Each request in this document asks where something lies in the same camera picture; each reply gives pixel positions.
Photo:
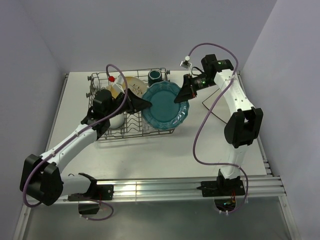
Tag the clear glass mug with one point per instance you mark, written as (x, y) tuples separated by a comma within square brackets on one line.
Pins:
[(146, 127)]

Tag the cream bowl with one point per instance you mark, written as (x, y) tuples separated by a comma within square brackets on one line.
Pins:
[(113, 91)]

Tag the grey wire dish rack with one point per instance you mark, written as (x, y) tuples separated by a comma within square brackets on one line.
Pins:
[(132, 127)]

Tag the teal green mug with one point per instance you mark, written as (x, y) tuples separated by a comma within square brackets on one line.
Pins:
[(154, 76)]

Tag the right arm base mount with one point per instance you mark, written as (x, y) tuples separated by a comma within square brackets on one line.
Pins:
[(229, 194)]

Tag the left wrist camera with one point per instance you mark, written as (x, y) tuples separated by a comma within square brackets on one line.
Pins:
[(117, 83)]

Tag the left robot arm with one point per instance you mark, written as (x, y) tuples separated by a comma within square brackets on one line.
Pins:
[(41, 175)]

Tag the teal scalloped plate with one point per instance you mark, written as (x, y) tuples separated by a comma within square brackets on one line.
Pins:
[(164, 114)]

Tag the cream yellow plate leaf motif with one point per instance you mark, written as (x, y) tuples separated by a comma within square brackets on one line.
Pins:
[(137, 86)]

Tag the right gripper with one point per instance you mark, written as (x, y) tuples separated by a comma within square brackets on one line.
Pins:
[(187, 92)]

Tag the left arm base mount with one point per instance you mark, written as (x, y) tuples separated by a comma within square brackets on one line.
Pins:
[(102, 193)]

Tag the aluminium rail frame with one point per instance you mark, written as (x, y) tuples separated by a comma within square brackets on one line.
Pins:
[(157, 177)]

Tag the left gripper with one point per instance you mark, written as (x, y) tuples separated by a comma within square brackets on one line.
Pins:
[(134, 103)]

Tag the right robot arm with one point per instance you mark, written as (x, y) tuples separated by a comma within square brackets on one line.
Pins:
[(241, 129)]

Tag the white bowl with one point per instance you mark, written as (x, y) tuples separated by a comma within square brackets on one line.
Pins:
[(117, 121)]

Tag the white square plate black rim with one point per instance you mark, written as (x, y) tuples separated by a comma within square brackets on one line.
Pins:
[(221, 110)]

